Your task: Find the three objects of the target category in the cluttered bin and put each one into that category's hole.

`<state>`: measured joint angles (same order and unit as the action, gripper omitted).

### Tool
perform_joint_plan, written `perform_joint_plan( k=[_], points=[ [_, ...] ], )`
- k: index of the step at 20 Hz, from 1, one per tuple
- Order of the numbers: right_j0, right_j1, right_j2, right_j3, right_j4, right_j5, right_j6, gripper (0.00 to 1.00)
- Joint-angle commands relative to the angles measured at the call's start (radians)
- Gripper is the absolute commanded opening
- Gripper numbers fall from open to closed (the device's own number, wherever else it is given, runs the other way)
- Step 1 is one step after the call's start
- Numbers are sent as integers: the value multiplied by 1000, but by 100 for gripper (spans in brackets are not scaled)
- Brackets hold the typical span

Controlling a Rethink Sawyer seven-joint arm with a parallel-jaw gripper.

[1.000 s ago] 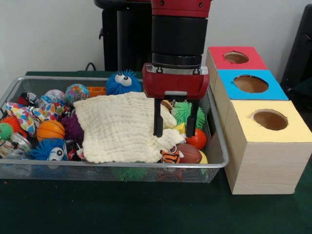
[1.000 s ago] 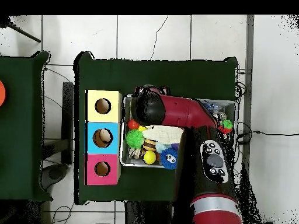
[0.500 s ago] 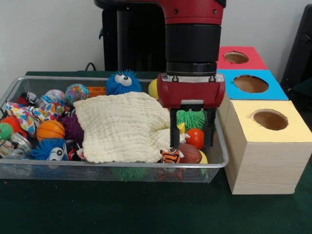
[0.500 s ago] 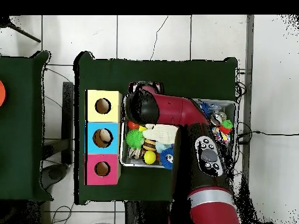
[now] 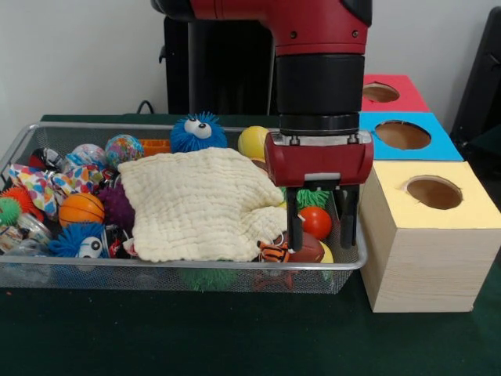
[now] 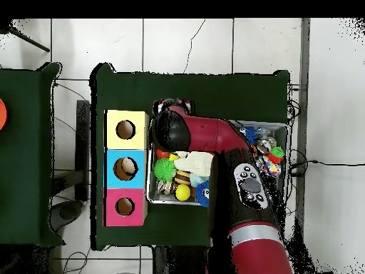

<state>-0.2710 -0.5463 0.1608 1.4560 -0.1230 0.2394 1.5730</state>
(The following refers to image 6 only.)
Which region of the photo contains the cream waffle cloth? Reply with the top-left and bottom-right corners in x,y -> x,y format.
173,151 -> 215,178

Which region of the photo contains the grey round base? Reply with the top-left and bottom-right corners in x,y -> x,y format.
51,199 -> 83,232

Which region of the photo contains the metal wire mesh bin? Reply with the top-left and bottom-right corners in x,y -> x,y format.
146,118 -> 291,207

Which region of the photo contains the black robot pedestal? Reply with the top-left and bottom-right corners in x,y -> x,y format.
153,245 -> 212,274

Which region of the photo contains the black panel stand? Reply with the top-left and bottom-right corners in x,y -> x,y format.
75,99 -> 91,202

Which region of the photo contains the orange disc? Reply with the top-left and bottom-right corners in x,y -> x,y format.
0,98 -> 8,131

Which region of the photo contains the wooden box with three holes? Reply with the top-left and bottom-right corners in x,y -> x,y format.
103,109 -> 150,228

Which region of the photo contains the black tripod leg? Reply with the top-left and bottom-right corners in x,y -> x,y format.
0,19 -> 51,53

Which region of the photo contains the yellow tennis ball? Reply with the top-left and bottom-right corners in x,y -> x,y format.
174,183 -> 191,201

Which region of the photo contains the large blue fuzzy eyed ball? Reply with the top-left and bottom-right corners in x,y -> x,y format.
195,180 -> 210,208

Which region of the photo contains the green spiky puffer ball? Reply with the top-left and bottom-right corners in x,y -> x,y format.
153,158 -> 177,183

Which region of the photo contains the black power cable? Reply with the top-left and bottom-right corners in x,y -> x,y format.
289,159 -> 365,176

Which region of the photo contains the small blue fuzzy eyed ball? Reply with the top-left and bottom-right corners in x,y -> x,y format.
241,125 -> 259,145

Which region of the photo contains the dark green table cloth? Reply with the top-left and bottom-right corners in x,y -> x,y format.
0,62 -> 64,247
90,63 -> 291,251

